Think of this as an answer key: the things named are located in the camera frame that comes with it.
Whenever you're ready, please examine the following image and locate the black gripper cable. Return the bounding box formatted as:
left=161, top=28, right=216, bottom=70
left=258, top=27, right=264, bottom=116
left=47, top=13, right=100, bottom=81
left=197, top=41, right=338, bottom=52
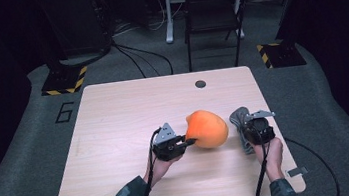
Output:
left=125, top=127, right=171, bottom=196
left=283, top=131, right=342, bottom=196
left=246, top=141, right=278, bottom=196

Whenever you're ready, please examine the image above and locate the black yellow striped stand base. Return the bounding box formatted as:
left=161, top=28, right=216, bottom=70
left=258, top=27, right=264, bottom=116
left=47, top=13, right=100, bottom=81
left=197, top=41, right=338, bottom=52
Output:
left=38, top=65, right=91, bottom=98
left=256, top=39, right=307, bottom=71

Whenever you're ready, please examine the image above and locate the black cabinet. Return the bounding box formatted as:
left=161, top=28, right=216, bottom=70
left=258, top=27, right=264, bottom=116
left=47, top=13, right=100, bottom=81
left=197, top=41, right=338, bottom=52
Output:
left=37, top=0, right=115, bottom=62

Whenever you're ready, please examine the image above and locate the black floor cable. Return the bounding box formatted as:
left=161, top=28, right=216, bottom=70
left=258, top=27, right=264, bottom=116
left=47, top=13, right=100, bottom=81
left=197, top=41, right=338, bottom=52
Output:
left=111, top=36, right=175, bottom=83
left=114, top=41, right=148, bottom=83

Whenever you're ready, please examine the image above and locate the person's left hand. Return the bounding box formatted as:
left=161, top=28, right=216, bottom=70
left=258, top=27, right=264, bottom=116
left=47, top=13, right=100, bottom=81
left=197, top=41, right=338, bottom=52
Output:
left=140, top=148, right=188, bottom=187

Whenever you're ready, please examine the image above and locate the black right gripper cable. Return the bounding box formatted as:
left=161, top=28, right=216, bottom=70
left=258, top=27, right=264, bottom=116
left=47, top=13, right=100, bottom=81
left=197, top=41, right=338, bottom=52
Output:
left=246, top=141, right=278, bottom=196
left=283, top=131, right=342, bottom=196

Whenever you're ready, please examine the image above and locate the black folding chair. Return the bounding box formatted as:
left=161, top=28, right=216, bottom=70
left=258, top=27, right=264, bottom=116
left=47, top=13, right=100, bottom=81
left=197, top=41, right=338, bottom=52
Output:
left=180, top=0, right=259, bottom=74

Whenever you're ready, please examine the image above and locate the grey cloth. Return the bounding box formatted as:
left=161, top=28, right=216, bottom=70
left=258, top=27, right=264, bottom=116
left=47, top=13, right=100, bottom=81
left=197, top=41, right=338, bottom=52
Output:
left=227, top=105, right=257, bottom=157

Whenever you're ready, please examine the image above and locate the person's right hand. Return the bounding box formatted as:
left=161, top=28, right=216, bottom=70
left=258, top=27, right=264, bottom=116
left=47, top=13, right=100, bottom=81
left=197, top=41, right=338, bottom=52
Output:
left=250, top=135, right=287, bottom=174

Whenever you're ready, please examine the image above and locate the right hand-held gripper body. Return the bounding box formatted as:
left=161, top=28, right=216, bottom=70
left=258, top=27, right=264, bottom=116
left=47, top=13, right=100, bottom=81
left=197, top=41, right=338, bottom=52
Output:
left=242, top=108, right=280, bottom=148

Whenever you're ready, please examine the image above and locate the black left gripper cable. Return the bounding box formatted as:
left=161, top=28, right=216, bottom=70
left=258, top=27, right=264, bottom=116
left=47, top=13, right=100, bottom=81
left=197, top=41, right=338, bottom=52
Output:
left=125, top=127, right=171, bottom=196

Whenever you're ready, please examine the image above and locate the orange plush toy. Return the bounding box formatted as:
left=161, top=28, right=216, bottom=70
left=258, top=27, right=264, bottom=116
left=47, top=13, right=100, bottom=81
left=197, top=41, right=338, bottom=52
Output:
left=182, top=106, right=232, bottom=153

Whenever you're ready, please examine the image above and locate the grey tape strip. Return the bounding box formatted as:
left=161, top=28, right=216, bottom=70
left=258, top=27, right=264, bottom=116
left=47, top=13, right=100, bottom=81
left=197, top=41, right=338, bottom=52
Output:
left=285, top=165, right=310, bottom=179

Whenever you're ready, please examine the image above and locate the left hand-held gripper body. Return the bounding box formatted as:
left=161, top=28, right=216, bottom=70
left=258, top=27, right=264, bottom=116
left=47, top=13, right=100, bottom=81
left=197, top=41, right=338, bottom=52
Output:
left=149, top=119, right=190, bottom=164

